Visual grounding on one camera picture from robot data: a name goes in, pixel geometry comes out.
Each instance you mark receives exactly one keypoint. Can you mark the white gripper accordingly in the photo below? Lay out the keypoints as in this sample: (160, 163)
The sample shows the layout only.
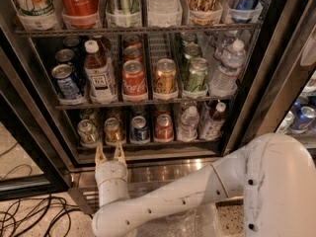
(111, 171)

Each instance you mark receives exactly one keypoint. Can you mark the orange can bottom shelf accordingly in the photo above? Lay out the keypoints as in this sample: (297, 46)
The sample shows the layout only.
(113, 131)

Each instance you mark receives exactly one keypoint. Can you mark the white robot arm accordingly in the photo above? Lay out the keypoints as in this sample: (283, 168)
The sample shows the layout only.
(274, 174)

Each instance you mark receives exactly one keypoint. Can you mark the green white can bottom shelf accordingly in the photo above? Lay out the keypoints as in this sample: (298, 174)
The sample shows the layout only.
(88, 131)

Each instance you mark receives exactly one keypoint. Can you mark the blue pepsi can bottom shelf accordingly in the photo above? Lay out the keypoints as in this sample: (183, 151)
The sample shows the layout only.
(139, 129)

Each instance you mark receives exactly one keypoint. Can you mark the red coke can bottom shelf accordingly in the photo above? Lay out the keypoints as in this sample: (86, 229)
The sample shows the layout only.
(163, 127)

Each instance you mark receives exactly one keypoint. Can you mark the red coke can shelf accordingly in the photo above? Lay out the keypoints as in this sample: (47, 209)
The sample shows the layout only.
(163, 127)
(133, 78)
(79, 11)

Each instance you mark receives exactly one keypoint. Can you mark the red coke can middle shelf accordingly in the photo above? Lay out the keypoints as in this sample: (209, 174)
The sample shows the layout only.
(133, 78)

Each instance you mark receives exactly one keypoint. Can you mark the blue can middle shelf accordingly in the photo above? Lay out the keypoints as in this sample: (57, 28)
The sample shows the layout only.
(66, 82)

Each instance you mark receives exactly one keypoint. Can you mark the water bottle bottom shelf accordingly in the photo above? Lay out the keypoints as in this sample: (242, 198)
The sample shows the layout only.
(188, 127)

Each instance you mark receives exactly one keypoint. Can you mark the water bottle shelf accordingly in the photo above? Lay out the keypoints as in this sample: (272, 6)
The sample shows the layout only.
(231, 63)
(188, 127)

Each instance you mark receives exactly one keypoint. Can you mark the tea bottle middle shelf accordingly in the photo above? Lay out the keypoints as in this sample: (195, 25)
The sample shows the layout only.
(98, 72)

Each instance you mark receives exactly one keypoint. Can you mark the tea bottle shelf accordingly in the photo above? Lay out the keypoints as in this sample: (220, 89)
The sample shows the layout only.
(98, 72)
(212, 123)

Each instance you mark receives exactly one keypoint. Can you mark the orange can middle shelf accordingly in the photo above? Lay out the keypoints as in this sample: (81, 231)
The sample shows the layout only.
(165, 76)

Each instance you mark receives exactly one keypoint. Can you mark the tea bottle bottom shelf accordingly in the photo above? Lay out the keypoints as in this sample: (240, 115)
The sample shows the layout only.
(212, 123)

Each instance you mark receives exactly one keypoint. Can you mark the steel fridge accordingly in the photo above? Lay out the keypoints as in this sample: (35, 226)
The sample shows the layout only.
(30, 111)

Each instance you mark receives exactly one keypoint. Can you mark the green can middle shelf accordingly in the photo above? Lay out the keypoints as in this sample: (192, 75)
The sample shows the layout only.
(195, 80)

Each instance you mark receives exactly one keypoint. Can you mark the water bottle middle shelf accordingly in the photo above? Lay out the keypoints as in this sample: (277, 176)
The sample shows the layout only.
(231, 63)

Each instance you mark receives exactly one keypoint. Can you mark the red coke can top shelf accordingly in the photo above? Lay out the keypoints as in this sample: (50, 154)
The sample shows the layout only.
(79, 11)

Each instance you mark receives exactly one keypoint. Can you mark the orange lacroix can top shelf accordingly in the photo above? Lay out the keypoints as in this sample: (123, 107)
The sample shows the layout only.
(203, 12)

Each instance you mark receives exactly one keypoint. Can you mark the blue can right compartment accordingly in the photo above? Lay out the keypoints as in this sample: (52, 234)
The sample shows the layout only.
(303, 119)

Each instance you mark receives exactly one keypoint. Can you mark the clear plastic bin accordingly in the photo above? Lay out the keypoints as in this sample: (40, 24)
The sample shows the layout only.
(199, 222)

